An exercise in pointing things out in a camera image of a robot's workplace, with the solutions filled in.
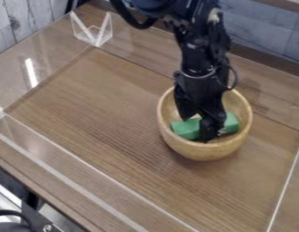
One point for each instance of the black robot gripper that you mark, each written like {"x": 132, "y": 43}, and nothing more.
{"x": 198, "y": 96}

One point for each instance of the green rectangular block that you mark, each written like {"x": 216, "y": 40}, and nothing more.
{"x": 188, "y": 129}

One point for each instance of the wooden bowl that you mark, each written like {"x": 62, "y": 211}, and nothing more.
{"x": 217, "y": 148}

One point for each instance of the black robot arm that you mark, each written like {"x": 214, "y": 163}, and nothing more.
{"x": 206, "y": 74}

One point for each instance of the black metal table clamp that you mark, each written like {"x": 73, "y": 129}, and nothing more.
{"x": 19, "y": 205}

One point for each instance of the clear acrylic corner bracket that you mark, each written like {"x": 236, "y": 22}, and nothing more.
{"x": 91, "y": 35}

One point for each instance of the clear acrylic tray wall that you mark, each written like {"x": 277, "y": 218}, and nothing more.
{"x": 99, "y": 203}

